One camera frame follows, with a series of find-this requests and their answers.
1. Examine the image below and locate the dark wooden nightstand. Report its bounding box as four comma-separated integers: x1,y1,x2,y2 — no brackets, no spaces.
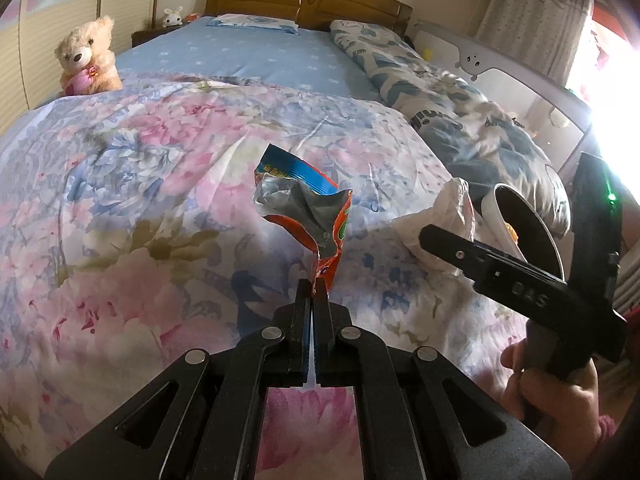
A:
131,25,167,49

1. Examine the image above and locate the grey baby crib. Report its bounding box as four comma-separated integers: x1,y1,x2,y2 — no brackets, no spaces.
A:
410,17,601,176

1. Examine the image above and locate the ribbed radiator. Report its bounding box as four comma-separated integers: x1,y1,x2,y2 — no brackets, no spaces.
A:
612,260,640,317

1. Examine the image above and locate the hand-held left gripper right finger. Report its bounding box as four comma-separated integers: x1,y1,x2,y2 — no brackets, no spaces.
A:
312,279,572,480

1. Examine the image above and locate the patterned curtain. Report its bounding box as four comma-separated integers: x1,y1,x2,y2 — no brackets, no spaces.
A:
475,0,596,91

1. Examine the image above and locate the blue bed sheet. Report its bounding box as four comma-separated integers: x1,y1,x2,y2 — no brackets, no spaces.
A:
112,22,386,106

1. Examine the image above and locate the person's right hand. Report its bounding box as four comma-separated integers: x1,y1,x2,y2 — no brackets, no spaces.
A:
500,337,601,467

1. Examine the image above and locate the floral blanket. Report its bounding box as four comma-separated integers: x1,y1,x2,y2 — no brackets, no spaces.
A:
0,75,531,480

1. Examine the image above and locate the cream wardrobe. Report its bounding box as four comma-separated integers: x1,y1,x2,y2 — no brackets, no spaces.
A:
0,0,162,126

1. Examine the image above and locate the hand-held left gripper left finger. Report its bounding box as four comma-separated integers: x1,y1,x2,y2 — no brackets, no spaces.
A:
45,279,313,480

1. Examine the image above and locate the white tissue paper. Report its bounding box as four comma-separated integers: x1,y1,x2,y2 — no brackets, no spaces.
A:
392,177,476,278

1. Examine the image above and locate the blue patterned pillow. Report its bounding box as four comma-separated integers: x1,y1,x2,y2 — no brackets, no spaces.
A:
205,13,300,35

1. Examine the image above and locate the cloud print quilt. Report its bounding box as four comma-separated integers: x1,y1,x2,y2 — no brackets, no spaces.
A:
329,20,572,241

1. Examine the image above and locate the beige teddy bear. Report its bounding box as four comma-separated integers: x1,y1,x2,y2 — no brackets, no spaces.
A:
54,15,123,97

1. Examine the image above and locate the orange snack bag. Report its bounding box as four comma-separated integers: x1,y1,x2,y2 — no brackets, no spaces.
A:
252,144,353,295

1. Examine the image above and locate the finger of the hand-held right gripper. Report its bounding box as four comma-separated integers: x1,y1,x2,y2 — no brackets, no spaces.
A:
419,224,503,288

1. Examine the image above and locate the white round basin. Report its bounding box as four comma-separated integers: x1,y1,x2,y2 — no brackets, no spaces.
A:
480,182,566,283

